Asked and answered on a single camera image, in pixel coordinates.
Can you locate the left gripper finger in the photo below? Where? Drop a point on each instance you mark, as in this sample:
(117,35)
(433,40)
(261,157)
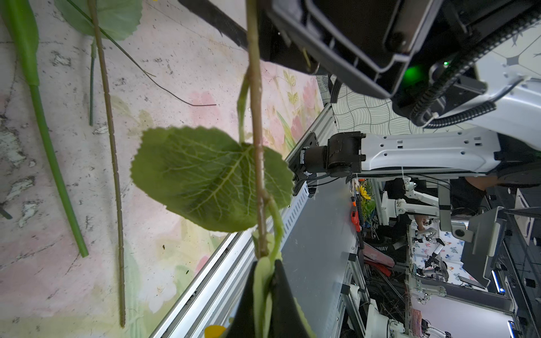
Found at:
(267,307)

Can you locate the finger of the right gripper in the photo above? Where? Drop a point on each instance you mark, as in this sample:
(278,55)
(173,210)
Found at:
(212,15)

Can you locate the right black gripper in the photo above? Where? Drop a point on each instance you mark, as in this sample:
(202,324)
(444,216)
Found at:
(368,45)

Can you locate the large sunflower vase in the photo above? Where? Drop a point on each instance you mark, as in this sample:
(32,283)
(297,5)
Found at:
(174,70)

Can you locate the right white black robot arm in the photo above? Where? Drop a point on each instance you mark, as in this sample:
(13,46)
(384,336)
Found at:
(433,61)

